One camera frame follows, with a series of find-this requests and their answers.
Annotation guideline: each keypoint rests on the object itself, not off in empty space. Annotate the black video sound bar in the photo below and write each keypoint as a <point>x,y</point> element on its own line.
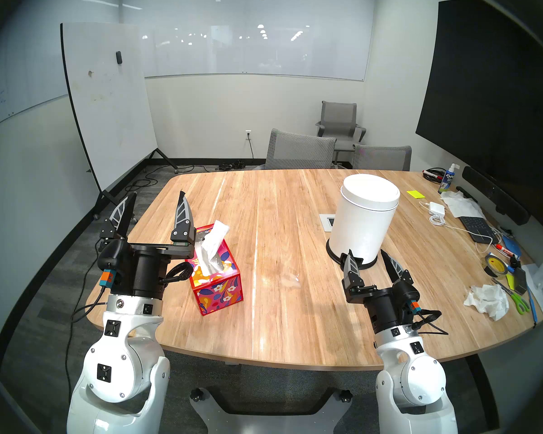
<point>495,194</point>

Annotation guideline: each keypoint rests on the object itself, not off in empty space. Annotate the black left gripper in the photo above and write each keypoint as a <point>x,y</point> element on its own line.
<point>145,270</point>

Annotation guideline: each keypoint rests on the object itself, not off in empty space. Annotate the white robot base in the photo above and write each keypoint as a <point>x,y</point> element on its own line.
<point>271,422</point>

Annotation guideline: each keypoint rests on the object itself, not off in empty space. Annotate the whiteboard cleaner spray bottle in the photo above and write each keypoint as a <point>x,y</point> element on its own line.
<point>448,182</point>

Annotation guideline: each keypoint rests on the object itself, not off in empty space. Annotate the black keyboard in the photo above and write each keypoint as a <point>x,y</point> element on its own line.
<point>477,229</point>

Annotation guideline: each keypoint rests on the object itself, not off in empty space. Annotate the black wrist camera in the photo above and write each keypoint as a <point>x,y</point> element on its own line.
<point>409,297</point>
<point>111,257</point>

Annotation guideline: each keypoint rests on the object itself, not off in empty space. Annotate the yellow sticky note pad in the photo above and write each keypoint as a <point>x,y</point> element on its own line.
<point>416,194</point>

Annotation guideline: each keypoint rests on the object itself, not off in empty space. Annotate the wide glass wall whiteboard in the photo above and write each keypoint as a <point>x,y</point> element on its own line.
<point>253,35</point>

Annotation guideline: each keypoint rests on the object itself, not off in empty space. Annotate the black tape roll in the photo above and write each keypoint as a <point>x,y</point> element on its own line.
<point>492,269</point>

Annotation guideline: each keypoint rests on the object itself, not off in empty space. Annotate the white pedal trash can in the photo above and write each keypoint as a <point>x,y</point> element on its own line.
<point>364,216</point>

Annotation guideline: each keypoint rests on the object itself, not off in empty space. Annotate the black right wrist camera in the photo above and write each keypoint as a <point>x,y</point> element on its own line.
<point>409,297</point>

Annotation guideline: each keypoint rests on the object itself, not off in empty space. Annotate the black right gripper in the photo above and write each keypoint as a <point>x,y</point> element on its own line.
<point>384,311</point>

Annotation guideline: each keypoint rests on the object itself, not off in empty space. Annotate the flat white paper towel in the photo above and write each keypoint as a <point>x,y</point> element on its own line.
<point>464,205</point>

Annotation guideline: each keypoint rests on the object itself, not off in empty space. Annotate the table power outlet plate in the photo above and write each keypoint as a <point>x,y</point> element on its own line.
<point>326,223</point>

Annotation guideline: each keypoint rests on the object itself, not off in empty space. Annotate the crumpled white tissue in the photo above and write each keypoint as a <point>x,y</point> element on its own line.
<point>488,299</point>

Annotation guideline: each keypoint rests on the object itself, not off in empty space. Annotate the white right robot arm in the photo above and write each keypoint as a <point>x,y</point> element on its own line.
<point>416,383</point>

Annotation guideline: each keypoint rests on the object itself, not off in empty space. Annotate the blue pen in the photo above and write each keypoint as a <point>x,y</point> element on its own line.
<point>531,304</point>

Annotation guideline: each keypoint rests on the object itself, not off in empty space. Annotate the rolling whiteboard on stand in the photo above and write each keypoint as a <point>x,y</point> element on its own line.
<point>108,107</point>

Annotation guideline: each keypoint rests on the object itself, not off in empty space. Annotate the grey office chair with armrests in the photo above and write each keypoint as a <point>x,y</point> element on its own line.
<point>339,116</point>

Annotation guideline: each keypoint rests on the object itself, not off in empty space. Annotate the grey mesh office chair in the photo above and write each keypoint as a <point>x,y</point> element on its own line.
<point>382,158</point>
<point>301,153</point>

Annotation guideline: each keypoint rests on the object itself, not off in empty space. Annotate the red whiteboard marker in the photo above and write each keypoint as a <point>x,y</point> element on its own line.
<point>502,248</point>

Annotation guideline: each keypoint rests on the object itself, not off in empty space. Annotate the black felt eraser block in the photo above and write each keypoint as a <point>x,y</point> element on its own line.
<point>519,280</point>

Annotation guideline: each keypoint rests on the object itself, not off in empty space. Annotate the written wall whiteboard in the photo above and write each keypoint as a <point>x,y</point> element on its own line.
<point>9,89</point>

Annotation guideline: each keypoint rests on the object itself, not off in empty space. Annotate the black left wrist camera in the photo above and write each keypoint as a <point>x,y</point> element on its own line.
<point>111,257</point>

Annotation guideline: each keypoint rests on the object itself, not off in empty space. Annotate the large black wall screen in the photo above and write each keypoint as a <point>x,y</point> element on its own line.
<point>488,85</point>

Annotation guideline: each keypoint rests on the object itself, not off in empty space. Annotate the blue plastic item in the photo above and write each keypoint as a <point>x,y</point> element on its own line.
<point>511,245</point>

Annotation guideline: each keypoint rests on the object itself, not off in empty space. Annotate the colourful floral tissue box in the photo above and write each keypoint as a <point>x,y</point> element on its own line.
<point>217,293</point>

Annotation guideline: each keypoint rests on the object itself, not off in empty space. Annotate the white power adapter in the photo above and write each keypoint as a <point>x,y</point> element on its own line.
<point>436,208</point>

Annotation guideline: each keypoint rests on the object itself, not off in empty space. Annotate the clear liquid spill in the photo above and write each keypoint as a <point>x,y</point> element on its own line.
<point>292,279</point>

